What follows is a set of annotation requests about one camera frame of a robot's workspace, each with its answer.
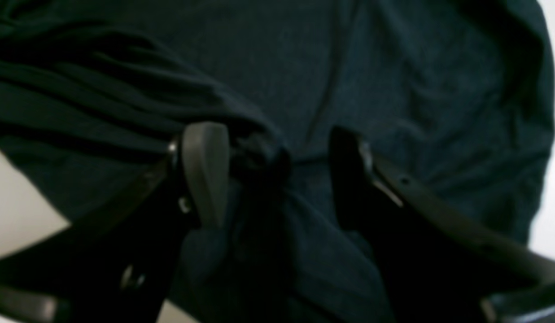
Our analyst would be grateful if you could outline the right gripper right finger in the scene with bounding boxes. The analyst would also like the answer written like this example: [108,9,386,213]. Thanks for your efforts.
[329,127,555,323]

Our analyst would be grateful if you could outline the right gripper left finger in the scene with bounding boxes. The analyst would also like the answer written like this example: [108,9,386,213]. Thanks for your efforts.
[0,122,230,323]

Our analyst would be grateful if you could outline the black t-shirt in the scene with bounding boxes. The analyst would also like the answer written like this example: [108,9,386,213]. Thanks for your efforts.
[0,0,555,323]

